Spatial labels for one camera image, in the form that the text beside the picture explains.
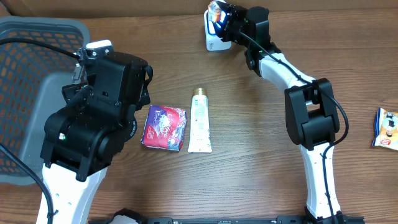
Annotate red purple pad pack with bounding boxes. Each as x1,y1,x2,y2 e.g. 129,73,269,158
141,105,187,151

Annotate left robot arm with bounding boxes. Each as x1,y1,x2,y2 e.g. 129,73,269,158
37,40,153,223

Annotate orange kleenex tissue pack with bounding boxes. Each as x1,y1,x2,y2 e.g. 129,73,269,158
208,0,226,29

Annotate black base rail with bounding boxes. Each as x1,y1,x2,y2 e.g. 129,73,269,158
88,208,366,224

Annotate grey plastic basket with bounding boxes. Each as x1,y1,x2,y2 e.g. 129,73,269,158
1,16,90,176

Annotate white barcode scanner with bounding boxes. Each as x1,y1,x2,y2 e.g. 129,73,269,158
203,10,232,51

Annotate white bamboo print tube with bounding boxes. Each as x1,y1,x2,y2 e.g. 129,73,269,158
188,88,212,153

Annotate yellow snack bag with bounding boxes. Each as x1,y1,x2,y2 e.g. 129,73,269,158
372,108,397,150

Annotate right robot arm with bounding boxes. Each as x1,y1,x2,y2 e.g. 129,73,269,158
208,1,345,223

